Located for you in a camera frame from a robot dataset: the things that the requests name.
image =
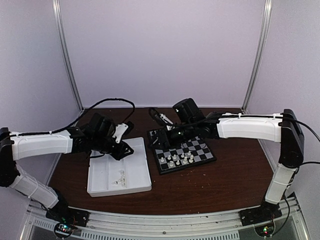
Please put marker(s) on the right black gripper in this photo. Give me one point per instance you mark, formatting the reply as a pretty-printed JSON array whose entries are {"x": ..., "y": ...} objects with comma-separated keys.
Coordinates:
[{"x": 165, "y": 141}]

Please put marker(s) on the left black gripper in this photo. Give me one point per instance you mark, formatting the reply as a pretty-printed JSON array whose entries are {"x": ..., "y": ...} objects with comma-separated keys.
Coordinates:
[{"x": 119, "y": 154}]

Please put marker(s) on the white chess piece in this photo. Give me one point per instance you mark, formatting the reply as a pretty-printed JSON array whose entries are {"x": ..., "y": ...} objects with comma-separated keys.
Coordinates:
[{"x": 185, "y": 160}]

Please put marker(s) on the white plastic compartment tray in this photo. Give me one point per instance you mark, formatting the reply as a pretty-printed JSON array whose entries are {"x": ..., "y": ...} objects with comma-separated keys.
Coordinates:
[{"x": 110, "y": 177}]

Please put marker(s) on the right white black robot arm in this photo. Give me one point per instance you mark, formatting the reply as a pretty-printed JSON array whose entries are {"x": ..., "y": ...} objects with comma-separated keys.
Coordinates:
[{"x": 280, "y": 128}]

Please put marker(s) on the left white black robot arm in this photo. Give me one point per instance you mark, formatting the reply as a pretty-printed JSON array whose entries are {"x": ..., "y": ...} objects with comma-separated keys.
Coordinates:
[{"x": 101, "y": 134}]

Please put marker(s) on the black grey chess board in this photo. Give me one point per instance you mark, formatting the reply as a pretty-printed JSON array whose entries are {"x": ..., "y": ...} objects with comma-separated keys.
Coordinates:
[{"x": 200, "y": 150}]

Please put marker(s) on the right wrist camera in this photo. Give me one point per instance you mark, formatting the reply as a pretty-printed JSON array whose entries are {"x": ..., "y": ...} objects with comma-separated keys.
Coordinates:
[{"x": 160, "y": 118}]

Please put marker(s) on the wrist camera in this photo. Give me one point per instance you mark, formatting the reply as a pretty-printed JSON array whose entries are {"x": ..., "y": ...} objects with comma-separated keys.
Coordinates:
[
  {"x": 120, "y": 130},
  {"x": 160, "y": 118}
]

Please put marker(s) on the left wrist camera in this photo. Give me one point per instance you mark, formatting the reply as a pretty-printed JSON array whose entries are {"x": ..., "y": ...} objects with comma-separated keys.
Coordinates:
[{"x": 120, "y": 130}]

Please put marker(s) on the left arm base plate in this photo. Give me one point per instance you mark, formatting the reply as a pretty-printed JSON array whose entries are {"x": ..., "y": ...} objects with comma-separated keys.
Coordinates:
[{"x": 73, "y": 217}]

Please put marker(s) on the front aluminium rail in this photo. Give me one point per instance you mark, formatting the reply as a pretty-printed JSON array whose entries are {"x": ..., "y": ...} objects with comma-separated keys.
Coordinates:
[{"x": 224, "y": 225}]

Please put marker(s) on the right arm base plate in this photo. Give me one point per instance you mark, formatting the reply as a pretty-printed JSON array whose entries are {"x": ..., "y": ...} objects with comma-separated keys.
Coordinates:
[{"x": 256, "y": 215}]

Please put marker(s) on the left aluminium frame post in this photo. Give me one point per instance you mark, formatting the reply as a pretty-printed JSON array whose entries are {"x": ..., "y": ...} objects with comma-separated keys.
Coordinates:
[{"x": 65, "y": 53}]

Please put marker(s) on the aluminium frame post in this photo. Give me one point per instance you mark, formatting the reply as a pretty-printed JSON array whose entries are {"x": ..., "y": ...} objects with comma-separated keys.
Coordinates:
[
  {"x": 65, "y": 53},
  {"x": 264, "y": 30}
]

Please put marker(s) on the right aluminium frame post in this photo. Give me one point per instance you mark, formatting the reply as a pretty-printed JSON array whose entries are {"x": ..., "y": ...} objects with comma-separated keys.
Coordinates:
[{"x": 264, "y": 30}]

